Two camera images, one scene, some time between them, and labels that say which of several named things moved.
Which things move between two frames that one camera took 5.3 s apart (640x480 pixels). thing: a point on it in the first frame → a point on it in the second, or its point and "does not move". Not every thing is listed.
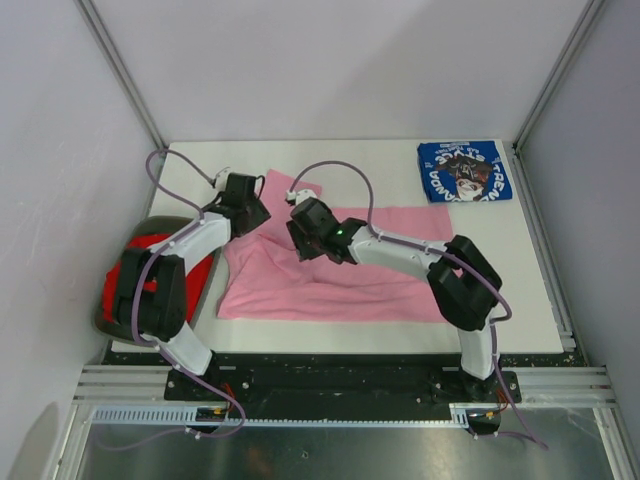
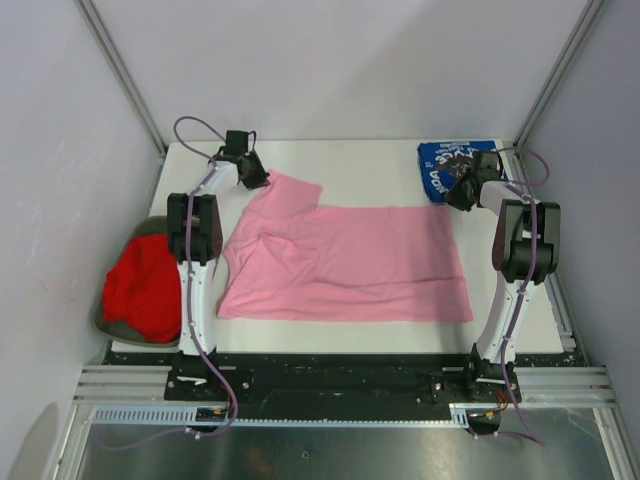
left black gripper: (260, 215) → (260, 179)
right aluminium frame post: (590, 12) does not move
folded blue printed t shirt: (463, 171) does not move
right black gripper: (303, 250) → (454, 194)
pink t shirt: (263, 277) does not move
